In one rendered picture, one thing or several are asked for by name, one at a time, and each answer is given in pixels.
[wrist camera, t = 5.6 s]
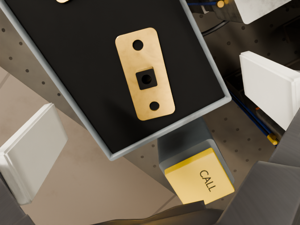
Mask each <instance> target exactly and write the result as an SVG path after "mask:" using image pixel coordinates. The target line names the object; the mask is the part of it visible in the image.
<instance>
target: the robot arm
mask: <svg viewBox="0 0 300 225"><path fill-rule="evenodd" d="M239 57H240V63H241V70H242V79H243V85H244V92H245V95H246V96H247V97H248V98H249V99H251V100H252V101H253V102H254V103H255V104H256V105H257V106H259V107H260V108H261V109H262V110H263V111H264V112H265V113H266V114H267V115H268V116H269V117H271V118H272V119H273V120H274V121H275V122H276V123H277V124H279V125H280V126H281V127H282V128H283V129H284V130H285V133H284V135H283V136H282V138H281V140H280V141H279V143H278V145H277V147H276V148H275V150H274V152H273V154H272V155H271V157H270V158H269V160H268V162H263V161H257V162H256V163H255V164H254V165H253V166H252V168H251V170H250V171H249V173H248V174H247V176H246V177H245V179H244V180H243V182H242V184H241V185H240V187H239V188H238V190H237V191H236V193H235V194H234V196H233V197H232V199H231V201H230V202H229V204H228V205H227V207H226V208H225V210H222V209H214V208H206V206H205V203H204V200H200V201H196V202H191V203H187V204H182V205H178V206H174V207H172V208H169V209H167V210H165V211H162V212H160V213H157V214H155V215H153V216H150V217H148V218H144V219H115V220H111V221H105V222H101V223H97V224H92V225H300V71H296V70H292V69H290V68H287V67H285V66H283V65H280V64H278V63H276V62H273V61H271V60H269V59H267V58H264V57H262V56H260V55H257V54H255V53H252V52H250V51H247V52H243V53H241V55H239ZM67 140H68V136H67V133H66V131H65V129H64V127H63V124H62V122H61V120H60V117H59V115H58V112H57V110H56V107H55V105H54V104H53V103H49V104H45V105H44V106H42V107H41V108H40V109H39V110H38V111H37V112H36V113H35V114H34V115H33V116H32V117H31V118H30V119H29V120H28V121H27V122H26V123H25V124H24V125H23V126H22V127H21V128H20V129H19V130H18V131H17V132H16V133H15V134H14V135H13V136H11V137H10V138H9V139H8V140H7V141H6V142H5V143H4V144H3V145H2V146H1V147H0V225H35V223H34V222H33V221H32V219H31V218H30V216H29V215H28V214H27V215H26V214H25V212H24V211H23V210H22V208H21V207H20V205H21V206H22V205H26V204H30V203H31V202H32V201H33V199H34V197H35V196H36V194H37V192H38V190H39V188H40V187H41V185H42V183H43V182H44V180H45V178H46V177H47V175H48V173H49V171H50V170H51V168H52V166H53V164H54V163H55V161H56V159H57V158H58V156H59V154H60V153H61V151H62V149H63V147H64V146H65V144H66V142H67Z"/></svg>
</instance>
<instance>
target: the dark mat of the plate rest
mask: <svg viewBox="0 0 300 225"><path fill-rule="evenodd" d="M4 1H5V2H6V4H7V5H8V6H9V8H10V9H11V11H12V12H13V14H14V15H15V16H16V18H17V19H18V21H19V22H20V23H21V25H22V26H23V28H24V29H25V31H26V32H27V34H28V35H29V36H30V38H31V39H32V40H33V42H34V43H35V45H36V46H37V48H38V49H39V50H40V52H41V53H42V55H43V56H44V58H45V59H46V60H47V62H48V63H49V65H50V66H51V67H52V69H53V70H54V72H55V73H56V75H57V76H58V77H59V79H60V80H61V82H62V83H63V85H64V86H65V87H66V89H67V90H68V92H69V93H70V94H71V96H72V97H73V99H74V100H75V102H76V103H77V105H78V106H79V107H80V109H81V110H82V111H83V113H84V114H85V116H86V117H87V119H88V120H89V121H90V123H91V124H92V126H93V127H94V129H95V130H96V131H97V133H98V134H99V136H100V137H101V138H102V140H103V141H104V143H105V144H106V146H107V147H108V148H109V150H110V151H111V153H112V154H114V153H116V152H118V151H120V150H122V149H124V148H126V147H128V146H130V145H132V144H134V143H136V142H138V141H140V140H142V139H144V138H146V137H148V136H149V135H151V134H153V133H155V132H157V131H159V130H161V129H163V128H165V127H167V126H169V125H171V124H173V123H175V122H177V121H179V120H181V119H183V118H185V117H187V116H188V115H190V114H192V113H194V112H196V111H198V110H200V109H202V108H204V107H206V106H208V105H210V104H212V103H214V102H216V101H218V100H220V99H222V98H224V97H225V95H224V93H223V91H222V89H221V87H220V85H219V83H218V81H217V79H216V77H215V75H214V72H213V70H212V68H211V66H210V64H209V62H208V60H207V58H206V56H205V54H204V52H203V50H202V47H201V45H200V43H199V41H198V39H197V37H196V35H195V33H194V31H193V29H192V27H191V25H190V23H189V20H188V18H187V16H186V14H185V12H184V10H183V8H182V6H181V4H180V2H179V0H69V1H68V2H65V3H59V2H58V1H57V0H4ZM146 28H154V29H155V30H156V32H157V35H158V40H159V44H160V48H161V52H162V57H163V60H164V64H165V68H166V72H167V77H168V81H169V85H170V89H171V93H172V98H173V101H174V105H175V110H174V112H173V113H172V114H168V115H165V116H161V117H156V118H152V119H148V120H144V121H142V120H140V119H139V118H138V117H137V114H136V110H135V107H134V104H133V100H132V97H131V94H130V91H129V87H128V84H127V80H126V77H125V74H124V70H123V67H122V64H121V60H120V57H119V54H118V51H117V47H116V43H115V41H116V38H117V37H118V36H120V35H123V34H127V33H131V32H135V31H138V30H141V29H146Z"/></svg>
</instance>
